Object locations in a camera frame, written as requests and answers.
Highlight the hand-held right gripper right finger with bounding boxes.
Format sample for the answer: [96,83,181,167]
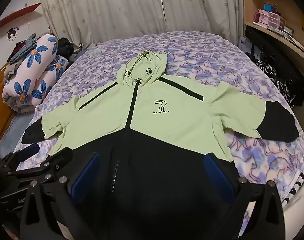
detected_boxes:
[203,153,285,240]

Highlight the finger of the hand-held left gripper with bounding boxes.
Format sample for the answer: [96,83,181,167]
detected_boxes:
[7,147,74,183]
[0,143,40,173]

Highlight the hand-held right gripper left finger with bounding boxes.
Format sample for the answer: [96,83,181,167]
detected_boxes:
[19,152,102,240]

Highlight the green and black hooded jacket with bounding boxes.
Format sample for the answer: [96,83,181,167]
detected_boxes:
[21,51,299,240]

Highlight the grey clothes pile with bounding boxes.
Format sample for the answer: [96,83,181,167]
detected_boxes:
[7,33,40,65]

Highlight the black clothes pile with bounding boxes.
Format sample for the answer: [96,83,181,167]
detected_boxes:
[57,37,75,64]

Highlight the grey blue pillow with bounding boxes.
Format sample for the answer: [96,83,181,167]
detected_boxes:
[0,114,35,158]

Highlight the wooden bed headboard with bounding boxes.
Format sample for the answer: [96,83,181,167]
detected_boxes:
[0,62,15,140]

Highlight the rolled blue flower quilt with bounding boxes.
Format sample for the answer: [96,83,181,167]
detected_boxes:
[2,33,69,112]

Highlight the white black striped plush cloth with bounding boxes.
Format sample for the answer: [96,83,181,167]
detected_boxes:
[283,171,304,205]

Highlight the black white patterned cloth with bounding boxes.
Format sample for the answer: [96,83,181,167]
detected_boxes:
[254,58,294,107]

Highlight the purple cat print blanket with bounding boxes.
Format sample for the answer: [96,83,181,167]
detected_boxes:
[12,32,304,205]

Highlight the white cardboard box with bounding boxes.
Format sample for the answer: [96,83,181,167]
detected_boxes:
[238,37,255,56]

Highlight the black bag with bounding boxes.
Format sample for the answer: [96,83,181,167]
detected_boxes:
[244,26,304,108]

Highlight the wooden desk shelf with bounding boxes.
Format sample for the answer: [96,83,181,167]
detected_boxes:
[242,0,304,67]

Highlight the pink storage drawers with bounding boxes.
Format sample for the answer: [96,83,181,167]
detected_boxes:
[253,8,285,30]

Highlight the beige patterned curtain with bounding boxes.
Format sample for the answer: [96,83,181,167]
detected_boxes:
[37,0,244,49]

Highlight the round face wall sticker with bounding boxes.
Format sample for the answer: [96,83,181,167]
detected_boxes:
[6,27,19,42]

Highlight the red wall shelf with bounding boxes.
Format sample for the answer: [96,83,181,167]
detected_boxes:
[0,3,41,32]

